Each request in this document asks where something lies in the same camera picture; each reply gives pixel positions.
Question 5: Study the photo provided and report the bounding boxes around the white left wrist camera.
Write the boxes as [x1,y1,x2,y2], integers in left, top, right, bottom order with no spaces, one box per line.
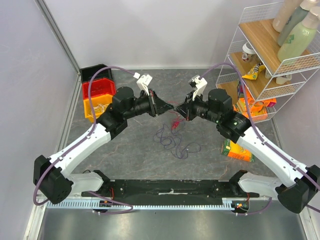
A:
[133,72,153,96]

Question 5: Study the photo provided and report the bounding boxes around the orange snack boxes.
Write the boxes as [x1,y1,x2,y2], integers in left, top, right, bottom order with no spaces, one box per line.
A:
[233,88,277,121]

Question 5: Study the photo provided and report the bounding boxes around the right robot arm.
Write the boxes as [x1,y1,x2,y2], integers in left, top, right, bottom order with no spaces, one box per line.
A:
[175,88,320,214]

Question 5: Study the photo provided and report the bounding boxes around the colourful small carton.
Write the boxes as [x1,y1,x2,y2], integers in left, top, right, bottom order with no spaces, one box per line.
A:
[237,79,248,99]

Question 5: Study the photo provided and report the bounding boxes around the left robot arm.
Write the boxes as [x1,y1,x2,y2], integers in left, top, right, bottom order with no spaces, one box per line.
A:
[33,86,174,204]

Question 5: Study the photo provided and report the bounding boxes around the green lotion bottle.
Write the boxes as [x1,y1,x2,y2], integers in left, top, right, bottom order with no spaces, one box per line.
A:
[277,6,320,65]

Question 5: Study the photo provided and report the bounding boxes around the green orange box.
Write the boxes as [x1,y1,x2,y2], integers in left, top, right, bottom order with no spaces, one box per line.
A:
[221,139,254,162]

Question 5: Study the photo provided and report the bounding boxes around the small white bottle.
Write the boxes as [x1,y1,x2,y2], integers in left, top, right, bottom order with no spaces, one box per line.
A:
[264,70,293,85]

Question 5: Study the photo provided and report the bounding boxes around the black plastic bin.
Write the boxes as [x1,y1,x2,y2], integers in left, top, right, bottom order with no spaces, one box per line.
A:
[80,63,113,82]

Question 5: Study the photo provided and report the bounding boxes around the grey green bottle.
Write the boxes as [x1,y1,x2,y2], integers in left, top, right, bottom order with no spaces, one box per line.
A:
[277,0,319,47]

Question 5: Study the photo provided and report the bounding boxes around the beige bottle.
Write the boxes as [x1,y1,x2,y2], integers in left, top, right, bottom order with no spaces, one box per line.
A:
[272,0,302,33]

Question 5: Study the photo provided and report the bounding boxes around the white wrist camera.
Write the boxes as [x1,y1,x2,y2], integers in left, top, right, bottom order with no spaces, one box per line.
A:
[188,75,208,101]
[133,72,153,96]

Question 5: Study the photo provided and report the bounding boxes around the white thin cable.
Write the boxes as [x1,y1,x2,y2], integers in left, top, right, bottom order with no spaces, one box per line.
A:
[92,101,111,116]

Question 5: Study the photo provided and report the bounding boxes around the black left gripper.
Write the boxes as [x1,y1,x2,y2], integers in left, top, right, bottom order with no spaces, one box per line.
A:
[124,88,174,120]

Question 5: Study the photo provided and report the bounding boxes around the red plastic bin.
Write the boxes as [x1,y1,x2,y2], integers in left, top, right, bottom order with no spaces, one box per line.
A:
[82,77,116,99]

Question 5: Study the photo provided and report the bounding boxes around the paper coffee cup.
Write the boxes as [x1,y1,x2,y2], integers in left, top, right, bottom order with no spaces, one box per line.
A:
[241,42,256,62]

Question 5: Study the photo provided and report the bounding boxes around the yellow snack bag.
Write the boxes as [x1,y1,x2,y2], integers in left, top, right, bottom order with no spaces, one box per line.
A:
[242,62,266,80]

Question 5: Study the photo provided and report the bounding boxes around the yellow plastic bin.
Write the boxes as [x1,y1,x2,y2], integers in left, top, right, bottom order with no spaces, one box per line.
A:
[83,94,113,123]

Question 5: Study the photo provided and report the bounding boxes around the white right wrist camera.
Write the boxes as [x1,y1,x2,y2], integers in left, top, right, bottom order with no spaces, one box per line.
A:
[188,75,208,101]

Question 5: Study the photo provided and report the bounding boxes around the purple thin cable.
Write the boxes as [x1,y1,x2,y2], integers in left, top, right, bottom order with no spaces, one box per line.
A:
[152,119,202,160]

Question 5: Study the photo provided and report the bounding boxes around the slotted cable duct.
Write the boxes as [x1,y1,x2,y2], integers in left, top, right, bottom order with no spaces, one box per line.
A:
[46,198,235,211]

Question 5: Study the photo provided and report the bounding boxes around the white wire shelf rack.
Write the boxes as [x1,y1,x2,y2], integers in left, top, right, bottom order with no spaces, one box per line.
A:
[225,2,320,123]

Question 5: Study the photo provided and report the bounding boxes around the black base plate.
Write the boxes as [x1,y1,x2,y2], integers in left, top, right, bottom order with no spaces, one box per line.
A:
[97,179,260,205]

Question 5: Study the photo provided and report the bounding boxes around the red thin cable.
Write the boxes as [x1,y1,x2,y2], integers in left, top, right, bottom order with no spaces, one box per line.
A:
[167,99,187,131]

